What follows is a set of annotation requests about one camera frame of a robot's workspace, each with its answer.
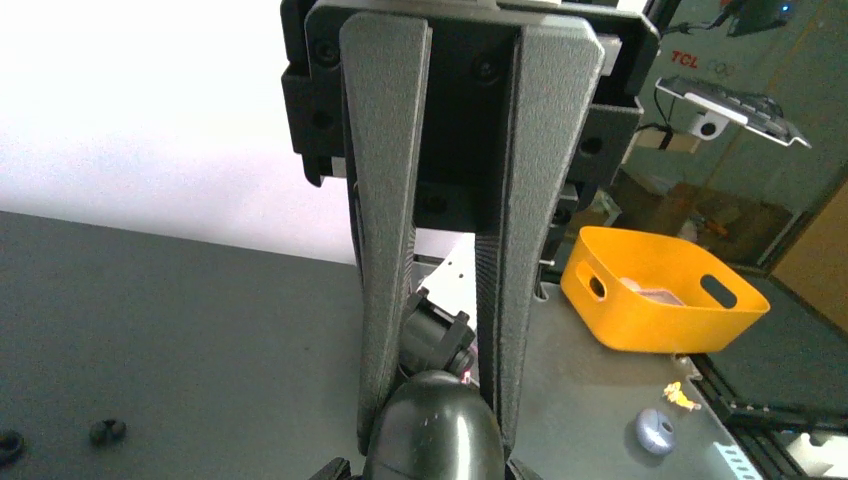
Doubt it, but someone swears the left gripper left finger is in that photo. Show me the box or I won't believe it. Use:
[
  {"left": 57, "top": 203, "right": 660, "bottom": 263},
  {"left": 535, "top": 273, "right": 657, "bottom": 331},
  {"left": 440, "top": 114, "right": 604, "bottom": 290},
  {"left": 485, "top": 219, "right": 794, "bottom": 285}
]
[{"left": 340, "top": 12, "right": 432, "bottom": 453}]

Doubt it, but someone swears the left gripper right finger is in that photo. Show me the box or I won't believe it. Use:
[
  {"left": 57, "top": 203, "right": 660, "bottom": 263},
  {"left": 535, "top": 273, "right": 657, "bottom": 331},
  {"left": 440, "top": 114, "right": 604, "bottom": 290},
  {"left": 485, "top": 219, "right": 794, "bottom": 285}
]
[{"left": 475, "top": 23, "right": 604, "bottom": 455}]

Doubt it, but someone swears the black earbud charging case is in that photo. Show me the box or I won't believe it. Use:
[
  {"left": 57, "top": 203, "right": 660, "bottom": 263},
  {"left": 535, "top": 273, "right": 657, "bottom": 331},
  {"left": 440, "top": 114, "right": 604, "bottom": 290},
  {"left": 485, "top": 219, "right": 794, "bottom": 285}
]
[{"left": 361, "top": 371, "right": 506, "bottom": 479}]

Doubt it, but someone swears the orange plastic bin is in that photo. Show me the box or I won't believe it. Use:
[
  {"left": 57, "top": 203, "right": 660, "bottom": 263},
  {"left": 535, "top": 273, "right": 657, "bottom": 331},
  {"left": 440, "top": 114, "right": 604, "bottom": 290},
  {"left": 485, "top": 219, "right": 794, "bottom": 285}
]
[{"left": 560, "top": 226, "right": 771, "bottom": 354}]

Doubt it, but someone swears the small orange toy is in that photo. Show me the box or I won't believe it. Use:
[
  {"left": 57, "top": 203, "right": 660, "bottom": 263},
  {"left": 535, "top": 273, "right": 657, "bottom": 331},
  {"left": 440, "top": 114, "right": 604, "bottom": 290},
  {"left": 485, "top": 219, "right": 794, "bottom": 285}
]
[{"left": 662, "top": 381, "right": 702, "bottom": 412}]

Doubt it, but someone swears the grey computer mouse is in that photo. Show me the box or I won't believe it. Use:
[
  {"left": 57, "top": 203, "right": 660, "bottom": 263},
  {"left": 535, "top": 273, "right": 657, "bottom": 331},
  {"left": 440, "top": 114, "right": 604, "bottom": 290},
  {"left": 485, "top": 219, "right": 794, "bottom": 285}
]
[{"left": 634, "top": 408, "right": 677, "bottom": 457}]

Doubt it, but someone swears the overhead camera mount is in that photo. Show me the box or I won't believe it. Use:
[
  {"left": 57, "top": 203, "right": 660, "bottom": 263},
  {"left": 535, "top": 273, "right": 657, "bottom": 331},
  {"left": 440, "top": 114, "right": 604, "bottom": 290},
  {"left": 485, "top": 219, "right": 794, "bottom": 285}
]
[{"left": 655, "top": 76, "right": 812, "bottom": 149}]

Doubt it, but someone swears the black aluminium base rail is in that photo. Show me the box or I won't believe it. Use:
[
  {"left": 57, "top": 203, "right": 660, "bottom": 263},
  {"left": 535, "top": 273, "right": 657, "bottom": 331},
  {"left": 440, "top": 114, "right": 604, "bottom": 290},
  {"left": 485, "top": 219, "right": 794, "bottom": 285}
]
[{"left": 687, "top": 354, "right": 847, "bottom": 479}]

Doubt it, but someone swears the light blue slotted cable duct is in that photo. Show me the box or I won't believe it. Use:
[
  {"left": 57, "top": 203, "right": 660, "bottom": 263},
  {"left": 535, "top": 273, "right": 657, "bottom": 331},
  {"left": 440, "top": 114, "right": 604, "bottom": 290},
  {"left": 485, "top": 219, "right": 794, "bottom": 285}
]
[{"left": 708, "top": 442, "right": 763, "bottom": 480}]

